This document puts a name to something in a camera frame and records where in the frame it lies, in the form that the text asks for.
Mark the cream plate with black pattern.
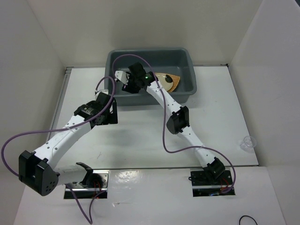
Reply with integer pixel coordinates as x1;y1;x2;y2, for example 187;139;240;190
155;73;173;91

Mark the orange woven fan basket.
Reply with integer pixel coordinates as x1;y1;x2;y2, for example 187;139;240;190
167;74;180;92

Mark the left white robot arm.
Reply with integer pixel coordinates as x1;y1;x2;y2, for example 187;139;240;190
18;90;118;196

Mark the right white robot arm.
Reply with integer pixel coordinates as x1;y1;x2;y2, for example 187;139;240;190
115;62;225;184

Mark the grey plastic bin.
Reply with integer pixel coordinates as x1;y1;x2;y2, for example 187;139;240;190
105;47;197;104

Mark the clear plastic cup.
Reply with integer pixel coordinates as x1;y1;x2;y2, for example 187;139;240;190
239;136;257;152

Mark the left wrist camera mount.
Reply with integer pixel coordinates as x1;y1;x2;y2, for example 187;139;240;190
95;89;109;96

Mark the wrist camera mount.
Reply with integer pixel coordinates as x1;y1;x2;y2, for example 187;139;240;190
95;89;109;96
114;70;128;85

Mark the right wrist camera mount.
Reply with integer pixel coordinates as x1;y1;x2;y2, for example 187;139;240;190
114;70;128;85

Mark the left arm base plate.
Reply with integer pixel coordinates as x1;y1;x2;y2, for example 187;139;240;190
69;170;110;199

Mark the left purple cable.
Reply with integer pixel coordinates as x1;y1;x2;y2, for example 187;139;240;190
1;76;117;225

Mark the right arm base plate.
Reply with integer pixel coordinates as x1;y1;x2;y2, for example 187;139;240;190
188;168;235;197

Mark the black cable loop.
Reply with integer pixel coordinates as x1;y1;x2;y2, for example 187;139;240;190
239;215;260;225

